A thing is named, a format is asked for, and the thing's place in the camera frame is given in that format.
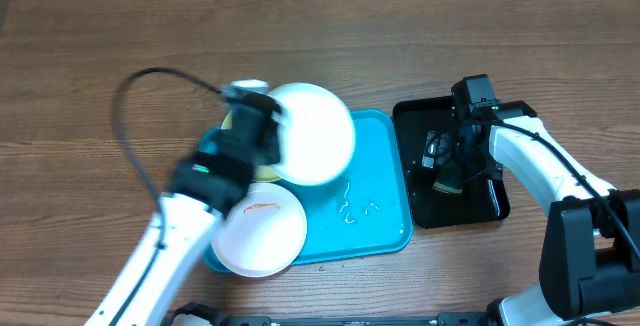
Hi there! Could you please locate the blue plastic tray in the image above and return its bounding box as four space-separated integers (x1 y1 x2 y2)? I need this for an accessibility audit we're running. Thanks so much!
197 108 415 274

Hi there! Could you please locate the white plate with grey rim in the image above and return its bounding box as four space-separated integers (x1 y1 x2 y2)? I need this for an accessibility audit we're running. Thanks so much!
269 83 356 186

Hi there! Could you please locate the white plate with red smear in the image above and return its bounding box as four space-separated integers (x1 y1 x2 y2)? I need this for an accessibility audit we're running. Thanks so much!
212 183 307 278

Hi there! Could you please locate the black plastic tray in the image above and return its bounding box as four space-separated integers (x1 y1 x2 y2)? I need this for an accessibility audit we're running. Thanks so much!
393 96 510 229

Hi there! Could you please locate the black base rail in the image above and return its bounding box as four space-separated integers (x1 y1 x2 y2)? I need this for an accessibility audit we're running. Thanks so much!
164 301 501 326

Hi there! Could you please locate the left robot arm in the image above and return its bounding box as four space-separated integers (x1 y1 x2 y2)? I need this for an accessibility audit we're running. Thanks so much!
87 79 282 325

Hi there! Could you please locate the green and yellow sponge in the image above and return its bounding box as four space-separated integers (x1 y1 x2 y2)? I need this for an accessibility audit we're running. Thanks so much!
432 158 465 195

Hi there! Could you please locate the yellow-green plate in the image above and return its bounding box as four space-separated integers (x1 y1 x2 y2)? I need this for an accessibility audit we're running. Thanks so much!
221 113 281 182

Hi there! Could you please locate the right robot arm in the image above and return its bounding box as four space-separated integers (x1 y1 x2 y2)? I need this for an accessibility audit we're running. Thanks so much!
407 98 639 325

